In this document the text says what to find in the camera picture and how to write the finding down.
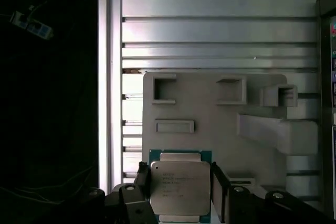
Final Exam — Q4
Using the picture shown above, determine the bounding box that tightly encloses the silver CPU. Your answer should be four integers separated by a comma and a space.
148, 149, 213, 222

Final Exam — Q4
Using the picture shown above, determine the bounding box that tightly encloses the open black PC case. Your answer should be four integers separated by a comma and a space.
314, 0, 336, 224

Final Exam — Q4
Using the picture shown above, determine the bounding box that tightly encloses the white power strip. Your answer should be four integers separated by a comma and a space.
9, 9, 55, 41

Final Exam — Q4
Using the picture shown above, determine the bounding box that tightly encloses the grey parts rack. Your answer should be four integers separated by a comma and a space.
141, 73, 320, 224

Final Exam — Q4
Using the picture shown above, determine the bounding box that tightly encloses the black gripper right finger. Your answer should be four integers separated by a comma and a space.
211, 161, 336, 224

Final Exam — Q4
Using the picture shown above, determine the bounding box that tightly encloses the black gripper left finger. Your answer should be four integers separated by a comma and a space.
78, 161, 160, 224

